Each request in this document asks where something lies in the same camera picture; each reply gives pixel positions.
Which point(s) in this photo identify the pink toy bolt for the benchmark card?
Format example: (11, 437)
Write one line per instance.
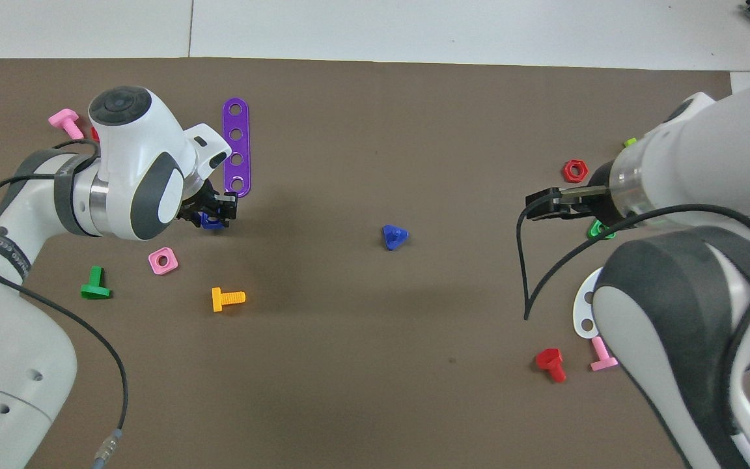
(66, 122)
(604, 357)

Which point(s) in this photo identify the pink square toy nut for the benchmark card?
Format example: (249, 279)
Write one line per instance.
(172, 267)

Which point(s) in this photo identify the brown table mat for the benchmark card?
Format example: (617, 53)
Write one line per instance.
(375, 358)

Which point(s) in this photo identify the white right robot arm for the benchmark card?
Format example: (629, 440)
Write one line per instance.
(707, 150)

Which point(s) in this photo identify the blue square toy nut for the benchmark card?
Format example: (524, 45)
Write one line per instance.
(209, 224)

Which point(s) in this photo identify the green triangle toy nut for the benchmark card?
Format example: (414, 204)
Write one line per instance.
(592, 230)

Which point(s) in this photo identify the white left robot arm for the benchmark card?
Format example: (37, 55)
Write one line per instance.
(134, 163)

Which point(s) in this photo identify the blue triangle head bolt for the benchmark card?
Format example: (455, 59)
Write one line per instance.
(394, 236)

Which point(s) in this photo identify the orange toy bolt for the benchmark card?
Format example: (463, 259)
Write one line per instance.
(227, 298)

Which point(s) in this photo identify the red toy bolt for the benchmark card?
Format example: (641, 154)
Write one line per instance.
(552, 363)

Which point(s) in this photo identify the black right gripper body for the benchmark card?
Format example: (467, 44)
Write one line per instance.
(603, 195)

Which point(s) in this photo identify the white curved perforated plate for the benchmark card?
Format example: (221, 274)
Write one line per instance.
(579, 311)

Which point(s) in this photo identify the purple four hole strip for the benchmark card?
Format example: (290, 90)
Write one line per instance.
(236, 124)

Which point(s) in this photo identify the green toy bolt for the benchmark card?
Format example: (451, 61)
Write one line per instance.
(94, 290)

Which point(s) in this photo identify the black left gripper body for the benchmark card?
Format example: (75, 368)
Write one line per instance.
(199, 202)

